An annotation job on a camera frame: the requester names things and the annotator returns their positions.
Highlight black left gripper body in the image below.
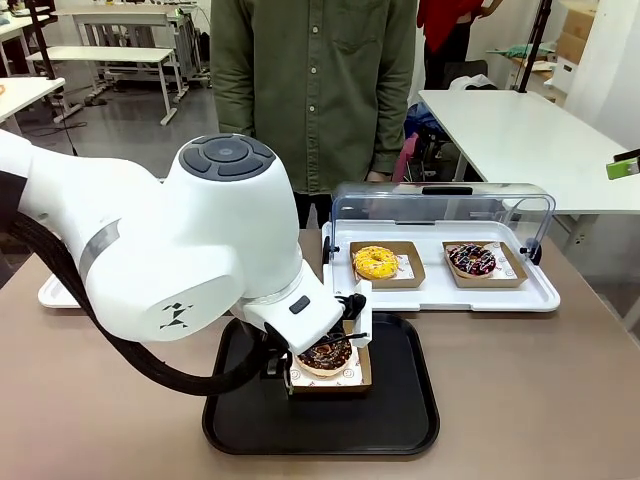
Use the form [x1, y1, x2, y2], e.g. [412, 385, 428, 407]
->
[239, 312, 294, 381]

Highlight chocolate sprinkled donut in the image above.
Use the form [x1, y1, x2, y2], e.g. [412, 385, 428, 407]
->
[294, 342, 355, 379]
[288, 344, 374, 399]

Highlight person's left forearm green sleeve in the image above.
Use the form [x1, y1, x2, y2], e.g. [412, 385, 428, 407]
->
[372, 99, 417, 176]

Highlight person's right forearm green sleeve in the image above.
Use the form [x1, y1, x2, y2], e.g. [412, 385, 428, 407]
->
[213, 84, 257, 139]

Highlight black plastic serving tray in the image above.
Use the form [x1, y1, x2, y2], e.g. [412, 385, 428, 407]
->
[201, 312, 441, 456]

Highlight yellow glazed donut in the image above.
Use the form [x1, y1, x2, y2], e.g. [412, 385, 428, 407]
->
[348, 240, 427, 291]
[352, 244, 400, 280]

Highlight dark purple sprinkled donut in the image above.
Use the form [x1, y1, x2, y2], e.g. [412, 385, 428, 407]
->
[447, 243, 497, 279]

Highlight white storage box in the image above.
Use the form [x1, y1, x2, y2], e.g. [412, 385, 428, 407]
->
[551, 56, 581, 95]

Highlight large white table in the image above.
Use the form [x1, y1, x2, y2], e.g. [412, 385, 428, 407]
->
[417, 88, 640, 216]

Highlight black tripod pole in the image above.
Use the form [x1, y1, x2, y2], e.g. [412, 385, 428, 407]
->
[517, 0, 554, 95]

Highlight teal cloth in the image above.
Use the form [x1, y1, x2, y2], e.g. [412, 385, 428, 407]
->
[492, 42, 559, 62]

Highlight white display case base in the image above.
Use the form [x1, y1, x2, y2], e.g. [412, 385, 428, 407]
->
[321, 219, 561, 314]
[38, 272, 84, 309]

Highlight white plastic bag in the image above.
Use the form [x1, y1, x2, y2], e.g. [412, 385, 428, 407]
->
[447, 73, 499, 92]

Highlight clear dome display lid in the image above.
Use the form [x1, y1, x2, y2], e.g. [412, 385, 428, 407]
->
[330, 180, 558, 266]

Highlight person in red top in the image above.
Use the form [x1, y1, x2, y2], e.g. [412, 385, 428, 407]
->
[417, 0, 506, 91]

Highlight person in green shirt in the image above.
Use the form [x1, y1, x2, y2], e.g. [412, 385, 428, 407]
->
[209, 0, 419, 229]

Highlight low white bench table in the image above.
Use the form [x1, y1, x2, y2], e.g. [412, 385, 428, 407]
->
[26, 46, 180, 126]

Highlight black stand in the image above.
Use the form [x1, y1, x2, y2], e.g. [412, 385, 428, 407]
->
[24, 0, 57, 81]

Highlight small white table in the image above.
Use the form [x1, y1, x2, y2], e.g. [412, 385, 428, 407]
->
[0, 14, 40, 77]

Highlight black floor cable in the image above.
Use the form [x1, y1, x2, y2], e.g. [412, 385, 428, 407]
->
[48, 94, 90, 157]

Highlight white desk with frame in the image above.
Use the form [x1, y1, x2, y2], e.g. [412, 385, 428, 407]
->
[52, 3, 211, 97]

